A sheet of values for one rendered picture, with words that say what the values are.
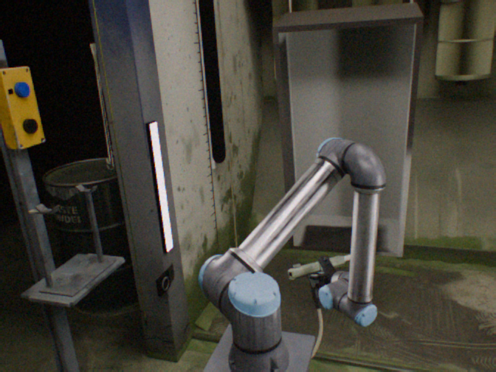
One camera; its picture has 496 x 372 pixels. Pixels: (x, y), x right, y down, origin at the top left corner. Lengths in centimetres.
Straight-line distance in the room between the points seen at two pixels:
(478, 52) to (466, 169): 80
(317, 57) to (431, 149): 141
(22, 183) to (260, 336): 98
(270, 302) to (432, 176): 227
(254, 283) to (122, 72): 108
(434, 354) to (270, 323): 134
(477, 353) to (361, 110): 136
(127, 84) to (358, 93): 116
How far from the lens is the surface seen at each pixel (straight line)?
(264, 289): 127
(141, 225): 210
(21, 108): 162
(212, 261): 146
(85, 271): 176
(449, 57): 313
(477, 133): 347
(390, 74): 231
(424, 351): 249
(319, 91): 235
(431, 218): 326
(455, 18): 313
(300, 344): 150
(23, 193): 170
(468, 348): 258
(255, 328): 128
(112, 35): 194
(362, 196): 148
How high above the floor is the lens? 159
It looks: 19 degrees down
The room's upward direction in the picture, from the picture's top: 4 degrees counter-clockwise
